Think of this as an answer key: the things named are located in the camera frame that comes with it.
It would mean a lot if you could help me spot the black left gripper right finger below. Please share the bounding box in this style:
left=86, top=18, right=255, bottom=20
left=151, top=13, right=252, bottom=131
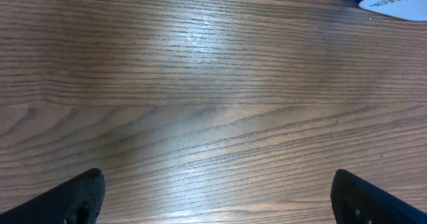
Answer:
left=330, top=169, right=426, bottom=224

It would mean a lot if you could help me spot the white barcode scanner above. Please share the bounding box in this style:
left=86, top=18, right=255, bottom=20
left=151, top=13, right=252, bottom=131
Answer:
left=353, top=0, right=427, bottom=22

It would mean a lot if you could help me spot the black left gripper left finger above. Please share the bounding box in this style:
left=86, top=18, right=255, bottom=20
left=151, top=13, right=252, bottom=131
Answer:
left=1, top=168, right=105, bottom=224

